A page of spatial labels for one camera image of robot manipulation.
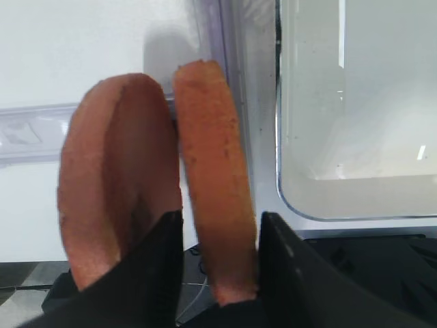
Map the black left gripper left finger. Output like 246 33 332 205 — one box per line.
24 211 184 327

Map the metal baking tray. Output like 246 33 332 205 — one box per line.
277 1 436 221

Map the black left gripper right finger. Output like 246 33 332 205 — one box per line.
259 212 436 327

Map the clear holder rail for bread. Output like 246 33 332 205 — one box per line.
1 103 78 167

